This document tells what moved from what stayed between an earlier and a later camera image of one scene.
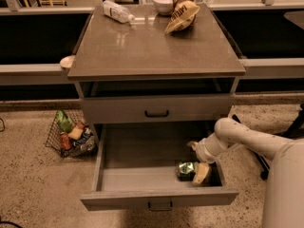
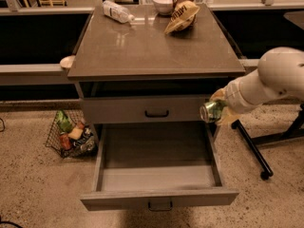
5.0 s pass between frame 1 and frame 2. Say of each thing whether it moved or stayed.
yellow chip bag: stayed
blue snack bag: stayed
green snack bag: stayed
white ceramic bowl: stayed
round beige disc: stayed
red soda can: stayed
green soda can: moved
